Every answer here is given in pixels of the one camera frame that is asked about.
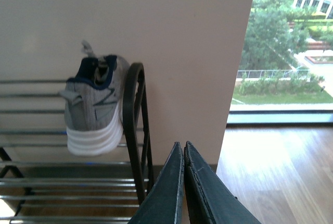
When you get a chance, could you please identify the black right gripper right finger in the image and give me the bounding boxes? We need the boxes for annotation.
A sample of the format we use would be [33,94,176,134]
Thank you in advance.
[184,141,259,223]

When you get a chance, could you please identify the grey knit sneaker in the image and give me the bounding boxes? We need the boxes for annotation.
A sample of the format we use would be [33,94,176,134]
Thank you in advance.
[59,40,130,157]

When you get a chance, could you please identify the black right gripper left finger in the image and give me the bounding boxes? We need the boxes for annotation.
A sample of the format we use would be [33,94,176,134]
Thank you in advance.
[129,142,184,223]

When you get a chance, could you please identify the black metal shoe rack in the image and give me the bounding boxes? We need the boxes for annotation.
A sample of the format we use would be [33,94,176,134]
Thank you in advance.
[1,63,154,223]

